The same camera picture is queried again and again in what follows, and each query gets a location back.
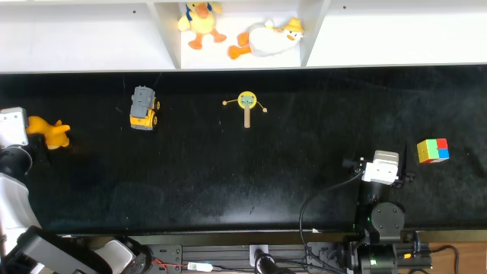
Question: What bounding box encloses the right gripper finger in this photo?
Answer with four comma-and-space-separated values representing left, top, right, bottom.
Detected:
397, 139, 416, 188

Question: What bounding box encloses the grey and yellow toy truck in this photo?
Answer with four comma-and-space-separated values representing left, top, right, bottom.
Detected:
129, 85, 161, 132

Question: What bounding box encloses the orange dinosaur toy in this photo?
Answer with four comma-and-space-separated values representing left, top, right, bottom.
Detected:
25, 115, 72, 151

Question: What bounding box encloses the many-coloured puzzle cube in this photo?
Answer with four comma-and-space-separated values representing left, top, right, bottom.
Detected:
415, 137, 450, 165

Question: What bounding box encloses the yellow rattle drum toy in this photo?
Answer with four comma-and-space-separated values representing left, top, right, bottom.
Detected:
221, 91, 269, 129

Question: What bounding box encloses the white plush duck yellow hat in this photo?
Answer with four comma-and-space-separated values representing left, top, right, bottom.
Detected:
228, 17, 306, 61

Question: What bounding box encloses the white shelf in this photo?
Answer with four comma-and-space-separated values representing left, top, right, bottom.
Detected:
0, 0, 487, 74

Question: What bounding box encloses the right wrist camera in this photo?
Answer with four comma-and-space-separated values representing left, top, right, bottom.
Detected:
361, 149, 401, 186

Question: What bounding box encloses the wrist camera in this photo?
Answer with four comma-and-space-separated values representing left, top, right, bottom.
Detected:
361, 149, 401, 186
0, 107, 30, 149

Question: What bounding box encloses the black cable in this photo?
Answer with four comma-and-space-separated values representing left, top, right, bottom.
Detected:
298, 169, 367, 273

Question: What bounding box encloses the mounting rail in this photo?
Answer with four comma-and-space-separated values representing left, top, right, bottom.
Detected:
146, 231, 434, 274

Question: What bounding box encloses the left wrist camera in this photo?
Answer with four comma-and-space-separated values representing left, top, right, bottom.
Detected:
0, 107, 30, 149

